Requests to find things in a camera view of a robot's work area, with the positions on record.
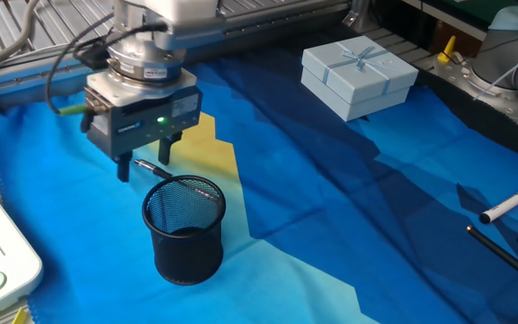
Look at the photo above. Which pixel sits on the white marker black cap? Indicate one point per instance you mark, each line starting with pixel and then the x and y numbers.
pixel 506 204

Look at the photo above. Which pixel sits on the grey Schunk gripper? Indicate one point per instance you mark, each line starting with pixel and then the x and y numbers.
pixel 142 135

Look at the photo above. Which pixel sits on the long black pen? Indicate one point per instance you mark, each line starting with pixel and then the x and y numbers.
pixel 502 254

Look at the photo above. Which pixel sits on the aluminium table rail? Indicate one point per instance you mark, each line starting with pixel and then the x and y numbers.
pixel 16 81

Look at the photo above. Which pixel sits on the light blue gift box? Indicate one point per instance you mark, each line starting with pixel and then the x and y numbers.
pixel 353 94

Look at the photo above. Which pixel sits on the aluminium cage frame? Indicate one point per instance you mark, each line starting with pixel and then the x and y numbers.
pixel 358 18

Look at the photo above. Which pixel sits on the blue mountain print cloth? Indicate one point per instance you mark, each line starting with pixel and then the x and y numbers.
pixel 331 202

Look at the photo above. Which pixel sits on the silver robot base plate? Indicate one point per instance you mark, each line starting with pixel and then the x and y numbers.
pixel 488 96

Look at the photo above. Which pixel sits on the black mesh pen holder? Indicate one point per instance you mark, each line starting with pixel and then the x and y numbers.
pixel 187 261

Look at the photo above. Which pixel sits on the black and silver gel pen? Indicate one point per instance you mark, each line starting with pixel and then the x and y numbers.
pixel 151 167

